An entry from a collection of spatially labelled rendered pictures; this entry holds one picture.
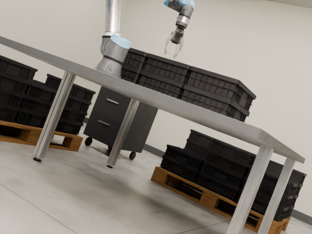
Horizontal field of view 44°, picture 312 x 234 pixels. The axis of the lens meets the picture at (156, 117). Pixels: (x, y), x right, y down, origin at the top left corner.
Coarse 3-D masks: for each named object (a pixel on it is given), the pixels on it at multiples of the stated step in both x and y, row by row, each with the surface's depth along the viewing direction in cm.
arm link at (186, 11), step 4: (192, 0) 232; (188, 4) 232; (192, 4) 232; (184, 8) 231; (188, 8) 232; (192, 8) 233; (180, 12) 233; (184, 12) 232; (188, 12) 232; (192, 12) 235; (188, 16) 233
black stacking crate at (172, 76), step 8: (152, 64) 227; (160, 64) 224; (168, 64) 221; (152, 72) 226; (160, 72) 223; (168, 72) 221; (176, 72) 217; (184, 72) 216; (176, 80) 217; (184, 80) 216
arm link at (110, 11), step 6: (108, 0) 216; (114, 0) 216; (120, 0) 219; (108, 6) 216; (114, 6) 216; (120, 6) 220; (108, 12) 217; (114, 12) 216; (108, 18) 217; (114, 18) 217; (108, 24) 218; (114, 24) 217; (108, 30) 218; (114, 30) 218; (102, 36) 220; (108, 36) 217; (120, 36) 220; (102, 42) 220; (102, 48) 220; (102, 54) 224
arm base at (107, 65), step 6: (102, 60) 207; (108, 60) 205; (114, 60) 205; (96, 66) 207; (102, 66) 204; (108, 66) 204; (114, 66) 205; (120, 66) 208; (108, 72) 203; (114, 72) 204; (120, 72) 209
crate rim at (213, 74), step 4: (192, 68) 213; (196, 68) 211; (200, 68) 210; (200, 72) 210; (204, 72) 209; (208, 72) 208; (212, 72) 207; (212, 76) 206; (216, 76) 205; (220, 76) 204; (224, 76) 203; (228, 80) 202; (232, 80) 201; (236, 80) 200; (240, 84) 203; (244, 84) 208; (244, 88) 209; (248, 92) 218; (252, 92) 223; (252, 96) 226
